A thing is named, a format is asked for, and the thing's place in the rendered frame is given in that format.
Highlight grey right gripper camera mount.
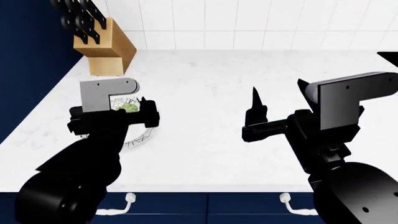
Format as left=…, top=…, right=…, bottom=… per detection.
left=305, top=71, right=398, bottom=131

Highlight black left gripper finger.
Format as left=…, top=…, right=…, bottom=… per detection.
left=141, top=96, right=161, bottom=128
left=69, top=106, right=83, bottom=119

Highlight black-handled knife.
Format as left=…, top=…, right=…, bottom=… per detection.
left=51, top=0, right=82, bottom=15
left=60, top=14, right=91, bottom=45
left=74, top=14, right=102, bottom=45
left=81, top=0, right=108, bottom=30

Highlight green broccoli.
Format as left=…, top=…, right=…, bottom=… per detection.
left=113, top=102, right=139, bottom=112

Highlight grey left gripper camera mount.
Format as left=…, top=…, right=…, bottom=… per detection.
left=80, top=78, right=141, bottom=113

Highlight navy blue drawer front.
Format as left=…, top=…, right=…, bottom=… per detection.
left=91, top=192, right=208, bottom=224
left=207, top=192, right=323, bottom=224

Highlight wooden knife block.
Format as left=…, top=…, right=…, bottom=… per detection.
left=73, top=17, right=137, bottom=77

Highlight black appliance corner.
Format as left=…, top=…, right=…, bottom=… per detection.
left=376, top=51, right=398, bottom=69

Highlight white plate with black lines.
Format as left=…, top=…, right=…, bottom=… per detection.
left=79, top=93, right=157, bottom=150

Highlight grey gripper camera mount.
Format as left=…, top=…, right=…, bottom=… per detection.
left=80, top=78, right=141, bottom=113
left=305, top=71, right=398, bottom=131

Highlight white drawer handle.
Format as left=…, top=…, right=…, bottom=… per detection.
left=279, top=192, right=318, bottom=216
left=95, top=192, right=137, bottom=217

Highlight navy blue tall cabinet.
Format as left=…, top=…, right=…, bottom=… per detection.
left=0, top=0, right=87, bottom=144

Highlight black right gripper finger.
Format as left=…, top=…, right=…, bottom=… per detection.
left=297, top=78, right=318, bottom=111
left=245, top=86, right=269, bottom=128

